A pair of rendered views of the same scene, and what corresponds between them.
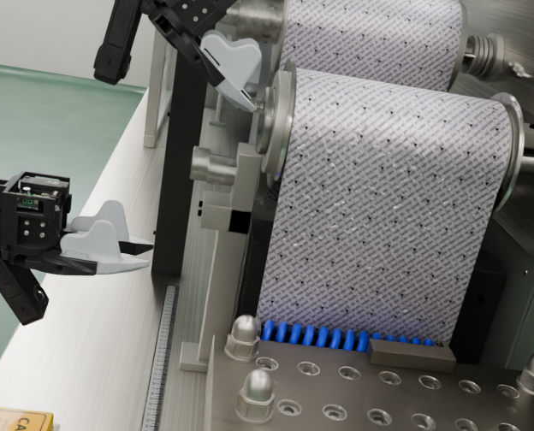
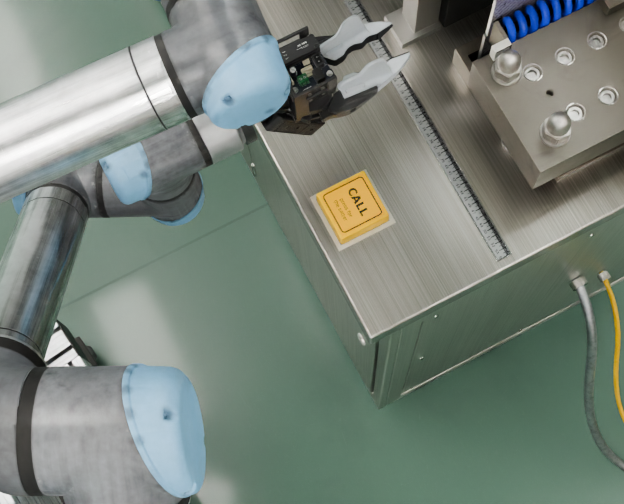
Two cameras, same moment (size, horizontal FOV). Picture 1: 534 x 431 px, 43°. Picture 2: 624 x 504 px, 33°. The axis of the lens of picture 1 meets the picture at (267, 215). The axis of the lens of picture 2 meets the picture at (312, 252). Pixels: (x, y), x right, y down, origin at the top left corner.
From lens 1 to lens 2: 87 cm
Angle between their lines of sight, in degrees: 53
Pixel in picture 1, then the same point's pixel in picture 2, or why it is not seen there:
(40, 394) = (324, 149)
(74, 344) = not seen: hidden behind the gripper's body
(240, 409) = (549, 140)
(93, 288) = not seen: outside the picture
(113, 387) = (369, 105)
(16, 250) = (308, 114)
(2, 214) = (296, 107)
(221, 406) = (531, 143)
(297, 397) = (574, 96)
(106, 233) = (378, 66)
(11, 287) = (301, 126)
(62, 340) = not seen: hidden behind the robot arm
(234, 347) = (507, 79)
